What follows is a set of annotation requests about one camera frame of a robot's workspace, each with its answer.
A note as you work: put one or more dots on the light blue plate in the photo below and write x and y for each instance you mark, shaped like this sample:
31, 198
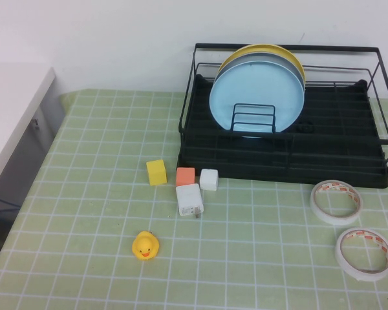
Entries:
255, 84

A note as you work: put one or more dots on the green checked tablecloth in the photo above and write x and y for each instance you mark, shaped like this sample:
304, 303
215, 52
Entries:
84, 193

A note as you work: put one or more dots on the yellow plate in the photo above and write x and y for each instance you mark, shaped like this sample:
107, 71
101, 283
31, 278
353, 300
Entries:
265, 46

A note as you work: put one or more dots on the yellow cube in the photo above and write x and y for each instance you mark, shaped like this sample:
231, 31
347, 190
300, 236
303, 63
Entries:
156, 174

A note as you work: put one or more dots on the yellow rubber duck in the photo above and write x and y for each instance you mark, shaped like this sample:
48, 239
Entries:
144, 245

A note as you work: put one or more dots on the grey plate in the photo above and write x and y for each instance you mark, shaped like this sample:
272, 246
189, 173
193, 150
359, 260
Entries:
262, 55

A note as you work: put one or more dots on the small metal cabinet latch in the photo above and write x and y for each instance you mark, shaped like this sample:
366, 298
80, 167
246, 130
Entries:
36, 124

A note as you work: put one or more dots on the black plastic drip tray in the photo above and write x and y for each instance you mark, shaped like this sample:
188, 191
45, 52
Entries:
342, 168

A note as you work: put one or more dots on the white double-sided tape roll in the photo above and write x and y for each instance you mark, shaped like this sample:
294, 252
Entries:
334, 221
359, 277

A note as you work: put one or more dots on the white power adapter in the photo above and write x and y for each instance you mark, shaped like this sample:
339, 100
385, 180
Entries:
189, 198

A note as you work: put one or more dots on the white cube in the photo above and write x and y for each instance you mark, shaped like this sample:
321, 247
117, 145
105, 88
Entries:
209, 180

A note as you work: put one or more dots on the orange cube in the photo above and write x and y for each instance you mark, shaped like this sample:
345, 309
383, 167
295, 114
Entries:
185, 177

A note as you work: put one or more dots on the white side cabinet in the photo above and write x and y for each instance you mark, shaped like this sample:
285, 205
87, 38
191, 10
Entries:
13, 97

